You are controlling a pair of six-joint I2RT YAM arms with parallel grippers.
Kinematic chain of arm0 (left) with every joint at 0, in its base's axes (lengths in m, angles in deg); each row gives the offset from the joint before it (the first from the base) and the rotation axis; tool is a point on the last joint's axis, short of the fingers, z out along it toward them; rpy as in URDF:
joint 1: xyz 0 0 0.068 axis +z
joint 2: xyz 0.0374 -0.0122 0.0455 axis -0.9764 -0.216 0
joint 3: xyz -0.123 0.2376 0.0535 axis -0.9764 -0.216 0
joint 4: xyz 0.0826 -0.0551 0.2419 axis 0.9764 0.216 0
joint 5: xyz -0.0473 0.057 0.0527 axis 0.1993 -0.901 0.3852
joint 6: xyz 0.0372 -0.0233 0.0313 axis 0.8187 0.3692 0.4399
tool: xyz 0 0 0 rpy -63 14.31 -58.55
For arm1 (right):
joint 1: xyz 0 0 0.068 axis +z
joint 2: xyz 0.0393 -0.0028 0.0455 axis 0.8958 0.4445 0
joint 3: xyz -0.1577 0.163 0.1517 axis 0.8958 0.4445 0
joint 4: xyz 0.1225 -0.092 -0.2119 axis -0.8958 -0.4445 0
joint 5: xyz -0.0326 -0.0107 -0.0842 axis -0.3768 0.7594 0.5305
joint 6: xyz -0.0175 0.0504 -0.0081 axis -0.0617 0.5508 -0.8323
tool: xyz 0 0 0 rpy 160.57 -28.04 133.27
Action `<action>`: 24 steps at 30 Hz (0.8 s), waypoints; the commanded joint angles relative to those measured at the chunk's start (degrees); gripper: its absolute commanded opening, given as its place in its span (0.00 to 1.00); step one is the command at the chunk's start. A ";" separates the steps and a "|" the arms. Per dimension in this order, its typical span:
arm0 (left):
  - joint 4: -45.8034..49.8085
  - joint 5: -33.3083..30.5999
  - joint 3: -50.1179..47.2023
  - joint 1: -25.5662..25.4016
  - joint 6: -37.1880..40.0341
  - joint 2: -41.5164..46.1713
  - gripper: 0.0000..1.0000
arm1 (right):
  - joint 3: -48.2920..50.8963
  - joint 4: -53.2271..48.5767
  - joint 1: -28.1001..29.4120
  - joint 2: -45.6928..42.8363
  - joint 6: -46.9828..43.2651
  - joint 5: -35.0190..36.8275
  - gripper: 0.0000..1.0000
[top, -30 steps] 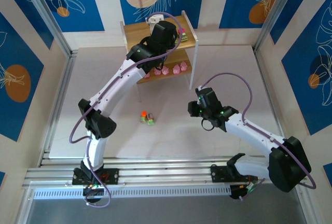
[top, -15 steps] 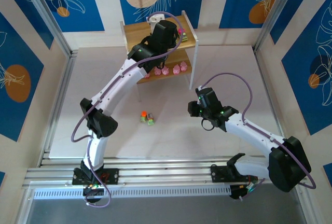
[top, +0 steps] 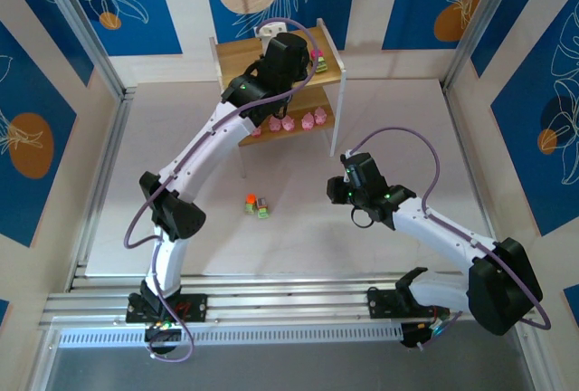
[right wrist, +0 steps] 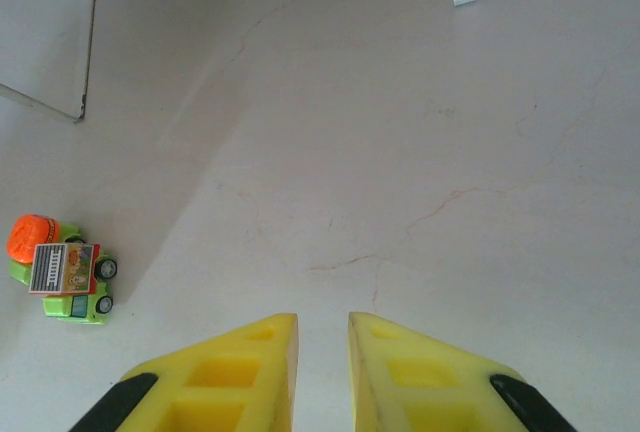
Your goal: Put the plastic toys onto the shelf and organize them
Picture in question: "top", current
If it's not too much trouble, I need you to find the magenta-capped green block toy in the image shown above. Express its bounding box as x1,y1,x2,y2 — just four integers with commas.
310,49,329,73

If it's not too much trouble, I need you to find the wooden two-tier shelf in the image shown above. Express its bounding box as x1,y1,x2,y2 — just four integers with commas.
208,18,348,179

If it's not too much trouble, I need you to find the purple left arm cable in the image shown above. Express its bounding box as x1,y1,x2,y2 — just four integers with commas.
124,17,317,367

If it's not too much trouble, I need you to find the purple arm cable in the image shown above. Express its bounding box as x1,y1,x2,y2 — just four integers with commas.
124,17,317,367
349,126,552,352

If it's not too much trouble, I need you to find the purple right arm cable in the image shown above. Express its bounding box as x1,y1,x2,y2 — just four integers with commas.
349,126,552,352

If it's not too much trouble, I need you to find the aluminium side rail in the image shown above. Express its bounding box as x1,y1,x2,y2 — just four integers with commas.
441,82,510,281
67,86,137,280

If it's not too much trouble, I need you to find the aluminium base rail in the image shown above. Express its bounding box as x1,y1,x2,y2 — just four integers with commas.
44,272,530,319

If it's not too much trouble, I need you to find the white slotted cable duct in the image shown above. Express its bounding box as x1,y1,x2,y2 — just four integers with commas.
58,322,403,349

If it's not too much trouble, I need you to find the aluminium frame post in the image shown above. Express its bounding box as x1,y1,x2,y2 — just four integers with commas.
441,0,544,93
33,0,137,100

